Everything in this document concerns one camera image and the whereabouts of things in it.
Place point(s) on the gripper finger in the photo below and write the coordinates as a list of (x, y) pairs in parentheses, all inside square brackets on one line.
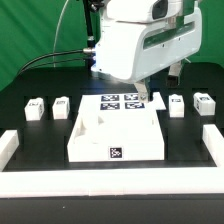
[(174, 74), (142, 89)]

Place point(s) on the white square tabletop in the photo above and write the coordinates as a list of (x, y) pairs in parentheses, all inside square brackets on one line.
[(117, 127)]

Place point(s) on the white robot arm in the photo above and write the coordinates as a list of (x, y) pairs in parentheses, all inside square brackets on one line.
[(139, 38)]

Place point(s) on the black vertical pole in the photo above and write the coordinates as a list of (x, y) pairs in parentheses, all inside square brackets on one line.
[(90, 36)]

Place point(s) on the white U-shaped obstacle fence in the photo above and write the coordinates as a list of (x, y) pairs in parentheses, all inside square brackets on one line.
[(193, 180)]

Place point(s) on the green backdrop curtain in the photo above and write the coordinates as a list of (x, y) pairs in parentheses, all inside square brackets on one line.
[(31, 28)]

